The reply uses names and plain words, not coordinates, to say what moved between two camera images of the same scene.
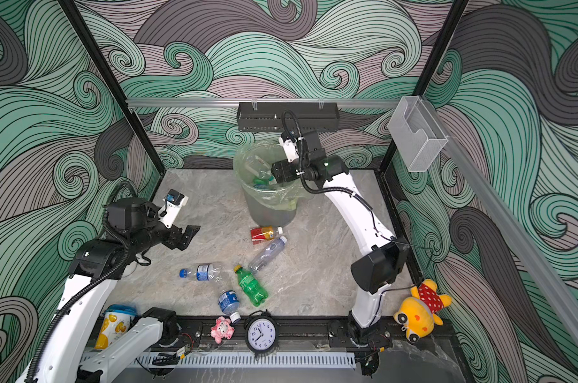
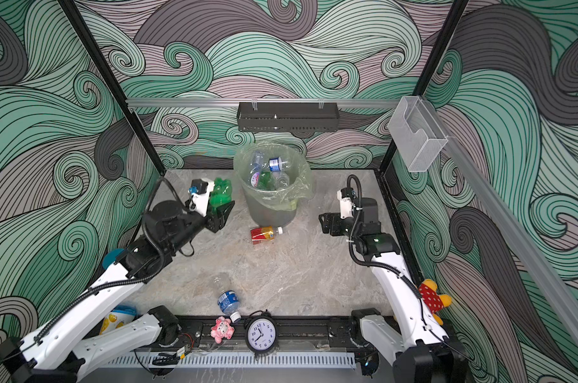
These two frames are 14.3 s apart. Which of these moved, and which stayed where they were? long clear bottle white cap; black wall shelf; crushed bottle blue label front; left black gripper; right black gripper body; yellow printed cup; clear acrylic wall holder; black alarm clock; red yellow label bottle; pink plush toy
Moved: long clear bottle white cap; right black gripper body; left black gripper
Stayed: black wall shelf; yellow printed cup; black alarm clock; clear acrylic wall holder; red yellow label bottle; crushed bottle blue label front; pink plush toy
